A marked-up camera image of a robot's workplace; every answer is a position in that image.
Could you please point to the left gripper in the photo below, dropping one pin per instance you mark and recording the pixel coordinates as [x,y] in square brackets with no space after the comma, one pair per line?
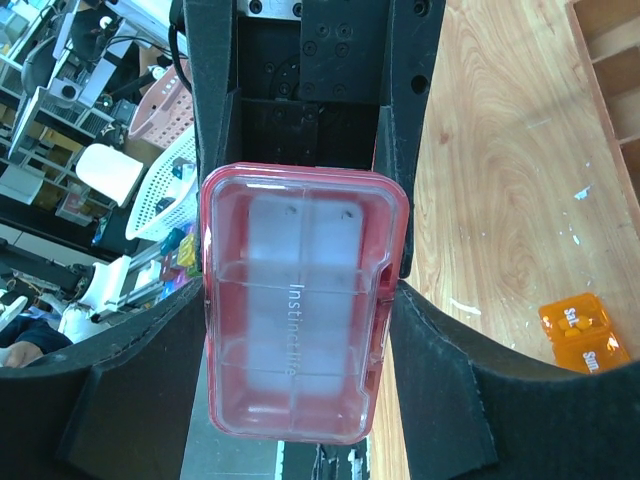
[310,75]

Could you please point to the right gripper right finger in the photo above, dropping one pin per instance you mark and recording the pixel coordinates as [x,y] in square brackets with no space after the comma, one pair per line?
[474,409]

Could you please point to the orange pill box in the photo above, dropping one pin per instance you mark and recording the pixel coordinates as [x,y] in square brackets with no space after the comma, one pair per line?
[581,335]

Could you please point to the wooden compartment tray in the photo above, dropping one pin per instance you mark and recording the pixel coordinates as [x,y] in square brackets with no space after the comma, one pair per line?
[607,38]

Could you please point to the white bucket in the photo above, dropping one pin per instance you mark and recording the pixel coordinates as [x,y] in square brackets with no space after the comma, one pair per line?
[109,172]

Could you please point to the white plastic basket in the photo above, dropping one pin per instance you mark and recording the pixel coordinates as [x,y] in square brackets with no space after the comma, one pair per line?
[167,196]

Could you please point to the pink pill organizer box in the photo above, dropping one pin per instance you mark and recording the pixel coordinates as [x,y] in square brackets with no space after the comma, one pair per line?
[300,268]

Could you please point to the pink plastic basket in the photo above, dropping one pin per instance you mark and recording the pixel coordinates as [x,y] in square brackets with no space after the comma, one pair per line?
[164,113]

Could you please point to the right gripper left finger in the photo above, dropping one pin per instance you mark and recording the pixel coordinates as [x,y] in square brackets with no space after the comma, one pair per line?
[115,406]

